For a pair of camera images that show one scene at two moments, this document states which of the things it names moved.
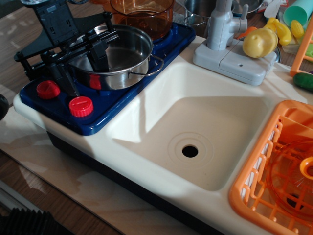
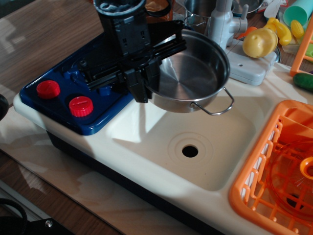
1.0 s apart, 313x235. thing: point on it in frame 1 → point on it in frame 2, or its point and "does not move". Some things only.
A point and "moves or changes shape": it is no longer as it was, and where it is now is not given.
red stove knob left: x=48 y=89 does not move
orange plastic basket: x=304 y=41 does not move
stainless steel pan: x=128 y=56 moves or changes shape
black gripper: x=56 y=35 → x=129 y=43
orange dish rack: x=275 y=190 does not move
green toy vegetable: x=303 y=80 does not move
